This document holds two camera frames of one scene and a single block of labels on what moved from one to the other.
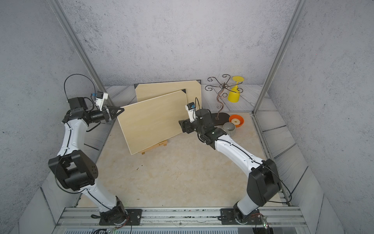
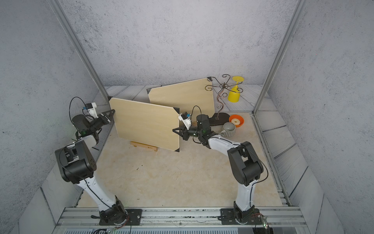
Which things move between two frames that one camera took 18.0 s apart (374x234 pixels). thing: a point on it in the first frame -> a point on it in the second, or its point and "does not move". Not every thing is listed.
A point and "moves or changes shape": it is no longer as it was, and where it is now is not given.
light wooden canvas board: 147,123 moves or changes shape
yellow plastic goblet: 233,95 does not move
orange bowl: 238,120 does not move
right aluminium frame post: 295,16 does not move
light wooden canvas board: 144,91 moves or changes shape
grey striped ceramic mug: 230,128 does not move
